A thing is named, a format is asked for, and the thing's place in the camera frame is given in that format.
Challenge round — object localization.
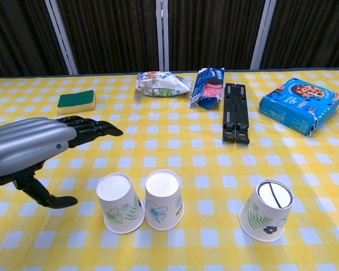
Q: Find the paper cup with black-lined base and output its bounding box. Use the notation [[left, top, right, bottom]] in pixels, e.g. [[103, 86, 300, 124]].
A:
[[238, 178, 295, 243]]

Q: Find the white partition post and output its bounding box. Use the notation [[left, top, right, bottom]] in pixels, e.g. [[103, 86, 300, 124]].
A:
[[44, 0, 79, 76], [250, 0, 278, 70], [155, 0, 170, 72]]

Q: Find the paper cup with green flower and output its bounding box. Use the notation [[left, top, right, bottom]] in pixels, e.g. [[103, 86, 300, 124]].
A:
[[95, 172, 146, 234]]

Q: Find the black pleated curtain panel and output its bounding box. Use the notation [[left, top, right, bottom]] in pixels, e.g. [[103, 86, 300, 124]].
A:
[[0, 0, 71, 79], [56, 0, 160, 75], [167, 0, 266, 71], [260, 0, 339, 70]]

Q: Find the yellow white checked tablecloth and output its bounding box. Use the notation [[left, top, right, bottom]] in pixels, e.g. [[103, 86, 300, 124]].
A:
[[0, 67, 339, 271]]

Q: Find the green and yellow sponge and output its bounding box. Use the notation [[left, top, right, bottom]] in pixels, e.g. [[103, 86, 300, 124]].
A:
[[57, 90, 97, 116]]

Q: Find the blue chocolate chip cookie box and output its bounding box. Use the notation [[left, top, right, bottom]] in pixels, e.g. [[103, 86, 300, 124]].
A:
[[259, 77, 339, 137]]

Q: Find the blue pink sandwich cookie box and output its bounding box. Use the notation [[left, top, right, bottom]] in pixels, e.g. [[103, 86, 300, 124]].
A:
[[189, 67, 225, 110]]

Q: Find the crumpled silver snack bag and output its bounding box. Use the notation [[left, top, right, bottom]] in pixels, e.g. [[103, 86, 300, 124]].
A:
[[134, 71, 193, 98]]

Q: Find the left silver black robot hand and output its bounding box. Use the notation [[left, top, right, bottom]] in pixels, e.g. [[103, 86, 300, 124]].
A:
[[0, 115, 124, 209]]

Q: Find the black folding stand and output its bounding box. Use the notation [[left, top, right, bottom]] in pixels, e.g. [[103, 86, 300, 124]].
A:
[[221, 82, 250, 146]]

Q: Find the paper cup with blue flower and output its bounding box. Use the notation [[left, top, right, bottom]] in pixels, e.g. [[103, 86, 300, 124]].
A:
[[144, 169, 185, 231]]

